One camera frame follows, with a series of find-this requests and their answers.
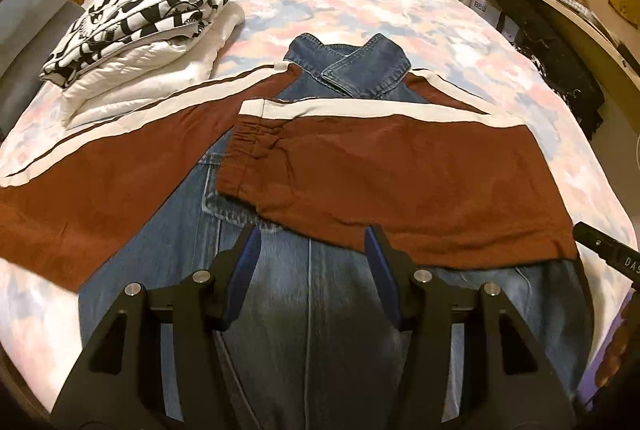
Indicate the white cardboard box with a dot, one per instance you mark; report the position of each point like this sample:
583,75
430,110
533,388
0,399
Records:
482,7

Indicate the flat wooden piece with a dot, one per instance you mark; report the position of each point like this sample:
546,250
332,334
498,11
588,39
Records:
625,5

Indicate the grey pillow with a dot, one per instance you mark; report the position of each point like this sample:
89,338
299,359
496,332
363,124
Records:
35,20

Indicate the black bag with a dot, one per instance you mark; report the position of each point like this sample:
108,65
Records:
555,55

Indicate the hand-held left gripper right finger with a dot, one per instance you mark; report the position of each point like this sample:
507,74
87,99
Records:
382,270

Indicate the white folded garment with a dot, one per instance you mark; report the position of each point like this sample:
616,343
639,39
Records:
165,65

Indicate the person's right hand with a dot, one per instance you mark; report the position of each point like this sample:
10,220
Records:
617,350

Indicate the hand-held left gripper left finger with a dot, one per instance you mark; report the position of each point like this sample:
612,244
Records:
248,260

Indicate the floral bed cover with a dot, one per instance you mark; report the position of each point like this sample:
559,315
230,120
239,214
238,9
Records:
350,0

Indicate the denim jacket with brown sleeves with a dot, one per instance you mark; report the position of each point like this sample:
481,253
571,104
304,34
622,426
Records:
400,175

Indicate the pale keyboard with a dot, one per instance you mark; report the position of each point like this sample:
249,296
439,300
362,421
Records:
577,5

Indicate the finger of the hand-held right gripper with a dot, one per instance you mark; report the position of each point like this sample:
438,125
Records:
590,239

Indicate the black and white printed garment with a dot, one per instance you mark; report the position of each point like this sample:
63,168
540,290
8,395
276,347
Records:
140,5

